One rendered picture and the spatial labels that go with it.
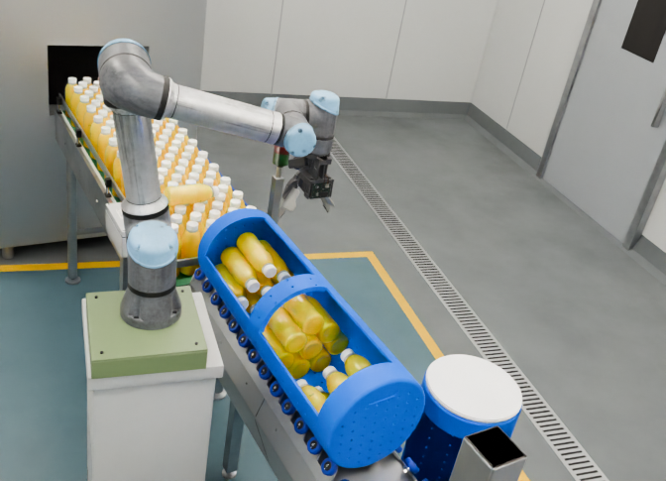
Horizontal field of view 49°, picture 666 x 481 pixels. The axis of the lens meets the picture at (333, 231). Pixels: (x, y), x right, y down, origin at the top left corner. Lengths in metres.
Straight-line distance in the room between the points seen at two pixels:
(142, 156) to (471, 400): 1.09
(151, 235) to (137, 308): 0.19
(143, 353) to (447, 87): 5.96
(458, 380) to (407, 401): 0.33
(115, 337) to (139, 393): 0.15
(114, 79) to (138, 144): 0.22
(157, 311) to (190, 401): 0.25
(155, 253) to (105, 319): 0.24
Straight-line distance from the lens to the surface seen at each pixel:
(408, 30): 7.03
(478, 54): 7.45
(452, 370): 2.18
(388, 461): 2.01
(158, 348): 1.79
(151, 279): 1.78
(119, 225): 2.49
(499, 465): 0.96
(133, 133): 1.76
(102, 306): 1.93
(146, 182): 1.82
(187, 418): 1.96
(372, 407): 1.78
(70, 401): 3.45
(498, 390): 2.17
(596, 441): 3.84
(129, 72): 1.60
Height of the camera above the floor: 2.34
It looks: 29 degrees down
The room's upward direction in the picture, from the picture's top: 11 degrees clockwise
